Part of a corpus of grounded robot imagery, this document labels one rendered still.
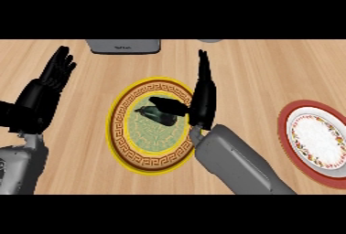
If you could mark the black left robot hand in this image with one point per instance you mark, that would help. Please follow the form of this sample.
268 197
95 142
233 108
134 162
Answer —
39 97

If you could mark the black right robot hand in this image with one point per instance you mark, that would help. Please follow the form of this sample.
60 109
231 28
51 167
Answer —
203 97

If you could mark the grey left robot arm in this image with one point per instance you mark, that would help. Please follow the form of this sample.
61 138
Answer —
18 164

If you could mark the dark eggplant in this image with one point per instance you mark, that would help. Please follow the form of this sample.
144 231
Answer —
157 115

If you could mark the yellow brown patterned plate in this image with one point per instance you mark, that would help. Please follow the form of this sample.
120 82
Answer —
151 128

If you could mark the red rimmed white floral plate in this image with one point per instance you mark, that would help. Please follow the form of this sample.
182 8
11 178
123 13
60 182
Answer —
317 140

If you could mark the grey round object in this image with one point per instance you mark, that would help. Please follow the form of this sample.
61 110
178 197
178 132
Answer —
211 40

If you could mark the grey appliance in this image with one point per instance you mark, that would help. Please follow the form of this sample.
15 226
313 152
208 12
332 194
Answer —
123 46

